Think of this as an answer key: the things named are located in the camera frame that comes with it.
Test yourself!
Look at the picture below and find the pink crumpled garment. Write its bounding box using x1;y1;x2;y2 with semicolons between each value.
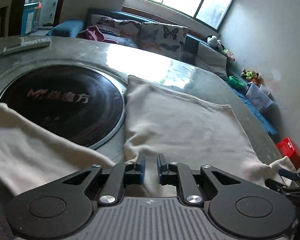
77;25;117;44

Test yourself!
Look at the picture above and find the black white plush toy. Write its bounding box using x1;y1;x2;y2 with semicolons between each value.
207;35;224;50

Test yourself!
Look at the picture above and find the blue corner sofa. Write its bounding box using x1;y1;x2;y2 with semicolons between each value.
48;9;279;141

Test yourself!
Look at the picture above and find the green brown plush toy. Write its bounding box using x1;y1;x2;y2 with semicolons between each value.
241;68;262;84

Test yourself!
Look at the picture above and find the green plastic bowl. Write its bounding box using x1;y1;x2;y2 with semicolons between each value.
228;76;245;90

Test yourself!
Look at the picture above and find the round black induction cooktop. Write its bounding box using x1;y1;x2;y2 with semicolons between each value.
0;59;127;156

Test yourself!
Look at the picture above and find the left butterfly print pillow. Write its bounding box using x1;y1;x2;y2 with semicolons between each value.
89;14;141;40

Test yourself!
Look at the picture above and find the grey remote control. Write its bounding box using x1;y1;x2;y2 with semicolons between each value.
2;37;52;55

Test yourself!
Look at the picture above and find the blue white cabinet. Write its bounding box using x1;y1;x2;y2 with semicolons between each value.
21;2;42;35

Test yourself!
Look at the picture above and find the grey plain cushion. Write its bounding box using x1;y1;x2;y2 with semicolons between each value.
194;43;228;80

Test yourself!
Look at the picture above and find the white cloth garment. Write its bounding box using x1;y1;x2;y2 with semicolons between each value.
0;75;295;197

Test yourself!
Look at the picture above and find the clear plastic storage box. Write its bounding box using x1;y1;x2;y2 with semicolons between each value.
245;83;275;113

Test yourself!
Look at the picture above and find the butterfly print pillow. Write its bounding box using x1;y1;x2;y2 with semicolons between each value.
139;22;188;61
89;14;141;40

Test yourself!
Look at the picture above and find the dark wooden doorway frame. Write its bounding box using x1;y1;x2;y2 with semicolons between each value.
7;0;64;36

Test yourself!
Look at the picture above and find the red box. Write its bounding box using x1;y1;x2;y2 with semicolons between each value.
276;137;300;170

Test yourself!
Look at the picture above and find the right butterfly print pillow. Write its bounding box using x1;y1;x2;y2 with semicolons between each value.
139;22;188;61

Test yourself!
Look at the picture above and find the small butterfly pillow lying flat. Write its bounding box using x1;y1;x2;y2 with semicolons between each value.
104;34;138;48

